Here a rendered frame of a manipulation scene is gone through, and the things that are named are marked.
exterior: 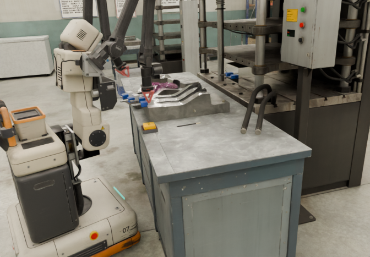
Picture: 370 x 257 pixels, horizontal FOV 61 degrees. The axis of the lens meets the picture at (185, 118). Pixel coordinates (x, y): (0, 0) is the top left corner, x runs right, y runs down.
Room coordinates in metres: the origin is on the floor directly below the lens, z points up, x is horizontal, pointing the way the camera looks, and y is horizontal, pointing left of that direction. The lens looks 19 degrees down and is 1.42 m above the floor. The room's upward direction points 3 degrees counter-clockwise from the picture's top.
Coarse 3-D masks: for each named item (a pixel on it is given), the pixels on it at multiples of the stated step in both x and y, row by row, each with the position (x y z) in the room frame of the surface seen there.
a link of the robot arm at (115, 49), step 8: (128, 0) 1.71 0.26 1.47; (136, 0) 1.73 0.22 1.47; (128, 8) 1.70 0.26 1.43; (120, 16) 1.70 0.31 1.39; (128, 16) 1.70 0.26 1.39; (120, 24) 1.68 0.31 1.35; (128, 24) 1.70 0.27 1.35; (112, 32) 1.69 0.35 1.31; (120, 32) 1.67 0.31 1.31; (112, 40) 1.71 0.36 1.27; (120, 40) 1.65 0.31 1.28; (112, 48) 1.62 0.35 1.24; (120, 48) 1.65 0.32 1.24; (112, 56) 1.64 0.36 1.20; (120, 56) 1.65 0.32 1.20
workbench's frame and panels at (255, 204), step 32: (256, 160) 1.19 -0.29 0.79; (288, 160) 1.23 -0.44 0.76; (160, 192) 1.46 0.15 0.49; (192, 192) 1.14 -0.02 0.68; (224, 192) 1.18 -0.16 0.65; (256, 192) 1.22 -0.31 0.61; (288, 192) 1.26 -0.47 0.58; (160, 224) 1.57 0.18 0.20; (192, 224) 1.15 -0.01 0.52; (224, 224) 1.19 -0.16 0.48; (256, 224) 1.22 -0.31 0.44; (288, 224) 1.26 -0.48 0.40; (192, 256) 1.14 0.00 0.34; (224, 256) 1.19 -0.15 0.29; (256, 256) 1.23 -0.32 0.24; (288, 256) 1.26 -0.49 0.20
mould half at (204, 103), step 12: (156, 96) 1.96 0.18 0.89; (168, 96) 1.96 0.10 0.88; (180, 96) 1.91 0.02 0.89; (192, 96) 1.81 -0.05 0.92; (204, 96) 1.79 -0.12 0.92; (216, 96) 1.99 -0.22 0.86; (144, 108) 1.90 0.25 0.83; (156, 108) 1.72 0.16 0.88; (168, 108) 1.74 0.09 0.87; (180, 108) 1.75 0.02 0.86; (192, 108) 1.77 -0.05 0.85; (204, 108) 1.79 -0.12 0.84; (216, 108) 1.81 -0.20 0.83; (228, 108) 1.83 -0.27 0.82; (156, 120) 1.72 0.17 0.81
